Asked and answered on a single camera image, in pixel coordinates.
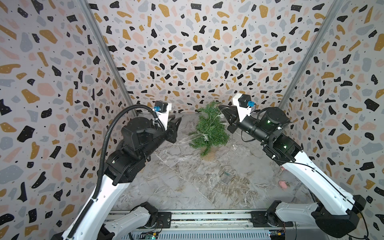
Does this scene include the small green christmas tree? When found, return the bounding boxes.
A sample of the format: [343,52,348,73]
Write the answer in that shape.
[189,102,230,157]

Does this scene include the clear string light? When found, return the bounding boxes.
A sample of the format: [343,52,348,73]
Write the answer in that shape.
[196,112,229,146]

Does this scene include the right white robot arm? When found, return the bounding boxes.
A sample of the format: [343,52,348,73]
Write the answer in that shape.
[219,105,366,238]

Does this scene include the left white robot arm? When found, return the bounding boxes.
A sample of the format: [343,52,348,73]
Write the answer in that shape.
[52,116,182,240]

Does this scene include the clear battery box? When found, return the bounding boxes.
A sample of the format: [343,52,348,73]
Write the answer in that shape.
[220,170,237,186]

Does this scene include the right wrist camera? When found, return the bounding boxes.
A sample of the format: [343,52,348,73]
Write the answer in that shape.
[232,93,255,123]

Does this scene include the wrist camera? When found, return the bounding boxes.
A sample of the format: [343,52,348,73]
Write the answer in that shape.
[154,101,172,129]
[232,93,255,123]

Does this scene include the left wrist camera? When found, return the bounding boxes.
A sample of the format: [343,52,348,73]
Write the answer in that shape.
[154,101,172,129]

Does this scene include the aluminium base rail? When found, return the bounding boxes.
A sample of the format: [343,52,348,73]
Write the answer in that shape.
[121,210,329,240]

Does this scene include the black corrugated cable conduit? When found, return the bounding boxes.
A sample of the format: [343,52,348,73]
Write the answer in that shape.
[64,104,164,239]

